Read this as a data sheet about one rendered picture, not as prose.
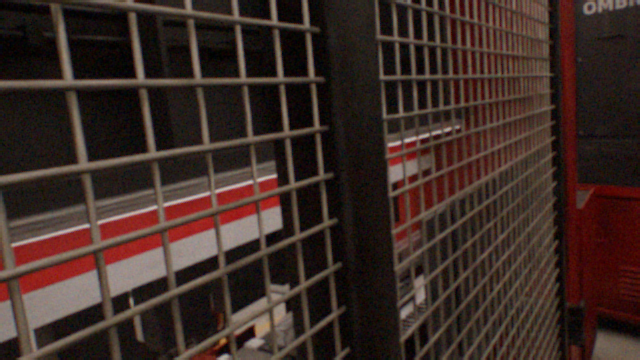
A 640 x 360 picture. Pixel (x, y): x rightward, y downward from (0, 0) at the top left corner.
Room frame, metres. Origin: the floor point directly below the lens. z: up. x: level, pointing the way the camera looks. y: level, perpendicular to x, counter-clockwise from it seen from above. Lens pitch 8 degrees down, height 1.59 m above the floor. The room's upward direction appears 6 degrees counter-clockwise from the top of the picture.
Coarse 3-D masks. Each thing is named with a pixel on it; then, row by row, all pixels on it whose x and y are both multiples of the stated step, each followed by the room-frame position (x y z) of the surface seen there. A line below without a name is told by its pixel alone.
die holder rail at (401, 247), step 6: (414, 234) 2.11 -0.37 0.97; (420, 234) 2.10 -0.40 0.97; (402, 240) 2.03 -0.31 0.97; (414, 240) 2.02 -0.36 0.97; (420, 240) 2.08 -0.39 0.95; (396, 246) 1.96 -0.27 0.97; (402, 246) 1.95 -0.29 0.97; (414, 246) 2.01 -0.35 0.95; (420, 246) 2.08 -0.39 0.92; (402, 252) 1.91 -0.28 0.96; (414, 252) 2.01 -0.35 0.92; (402, 258) 1.91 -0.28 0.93; (420, 258) 2.05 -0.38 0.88; (408, 264) 1.95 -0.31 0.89; (402, 270) 1.90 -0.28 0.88
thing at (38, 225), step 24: (456, 120) 1.89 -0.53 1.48; (240, 168) 0.95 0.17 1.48; (264, 168) 0.97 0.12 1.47; (144, 192) 0.74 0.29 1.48; (168, 192) 0.78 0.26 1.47; (192, 192) 0.82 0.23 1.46; (24, 216) 0.62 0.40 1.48; (48, 216) 0.62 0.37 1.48; (72, 216) 0.65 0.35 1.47; (24, 240) 0.60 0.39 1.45
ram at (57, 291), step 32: (416, 160) 2.05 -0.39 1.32; (224, 192) 1.14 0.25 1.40; (128, 224) 0.93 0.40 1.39; (192, 224) 1.06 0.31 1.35; (224, 224) 1.13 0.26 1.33; (256, 224) 1.22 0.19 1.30; (0, 256) 0.75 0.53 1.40; (32, 256) 0.79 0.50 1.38; (128, 256) 0.92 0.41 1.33; (160, 256) 0.98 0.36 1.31; (192, 256) 1.05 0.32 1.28; (0, 288) 0.74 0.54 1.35; (32, 288) 0.78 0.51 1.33; (64, 288) 0.82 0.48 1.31; (96, 288) 0.86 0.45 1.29; (128, 288) 0.92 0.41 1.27; (0, 320) 0.73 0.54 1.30; (32, 320) 0.77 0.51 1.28
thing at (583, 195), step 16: (592, 192) 2.51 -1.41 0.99; (592, 208) 2.50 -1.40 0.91; (592, 224) 2.49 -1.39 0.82; (592, 240) 2.48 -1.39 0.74; (592, 256) 2.47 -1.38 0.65; (592, 272) 2.46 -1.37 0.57; (592, 288) 2.45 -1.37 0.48; (592, 304) 2.44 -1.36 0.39; (592, 320) 2.43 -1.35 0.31; (592, 336) 2.42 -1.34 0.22; (592, 352) 2.41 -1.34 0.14
